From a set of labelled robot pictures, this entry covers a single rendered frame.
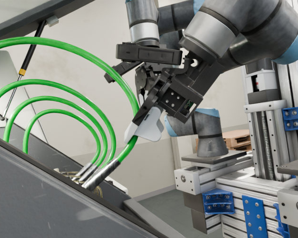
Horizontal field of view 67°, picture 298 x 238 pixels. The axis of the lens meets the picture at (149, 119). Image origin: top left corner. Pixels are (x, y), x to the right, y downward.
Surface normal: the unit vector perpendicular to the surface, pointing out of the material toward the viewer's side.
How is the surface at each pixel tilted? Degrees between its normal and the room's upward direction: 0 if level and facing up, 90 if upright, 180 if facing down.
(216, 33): 110
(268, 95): 90
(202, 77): 103
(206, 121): 90
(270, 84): 90
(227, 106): 90
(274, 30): 129
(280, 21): 118
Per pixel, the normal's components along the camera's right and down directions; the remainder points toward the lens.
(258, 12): 0.00, 0.65
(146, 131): -0.14, 0.20
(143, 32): -0.07, 0.00
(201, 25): -0.53, -0.06
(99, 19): 0.49, -0.07
